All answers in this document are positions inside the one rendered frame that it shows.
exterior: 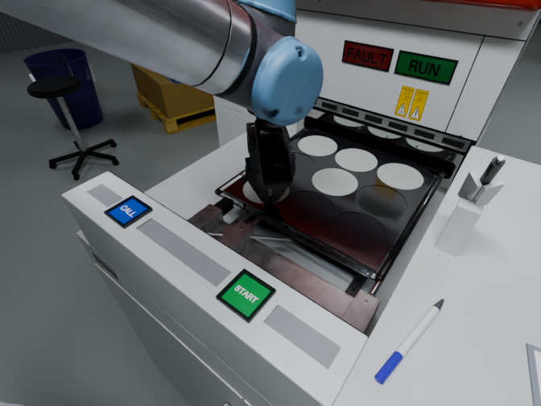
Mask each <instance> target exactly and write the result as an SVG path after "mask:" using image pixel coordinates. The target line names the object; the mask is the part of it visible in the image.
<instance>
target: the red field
mask: <svg viewBox="0 0 541 406"><path fill-rule="evenodd" d="M390 55H391V51H390V50H385V49H381V48H372V47H367V46H363V45H359V44H354V43H345V53H344V59H343V60H344V61H348V62H353V63H356V64H363V65H367V66H371V67H375V68H382V69H386V70H387V68H388V64H389V61H390Z"/></svg>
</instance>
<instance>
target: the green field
mask: <svg viewBox="0 0 541 406"><path fill-rule="evenodd" d="M454 66H455V62H451V61H446V60H437V59H433V58H428V57H424V56H416V55H412V54H406V53H402V52H401V54H400V57H399V62H398V66H397V69H396V72H398V73H405V74H409V75H412V76H417V77H423V78H427V79H432V80H435V81H443V82H446V83H448V82H449V79H450V76H451V75H452V70H453V68H454Z"/></svg>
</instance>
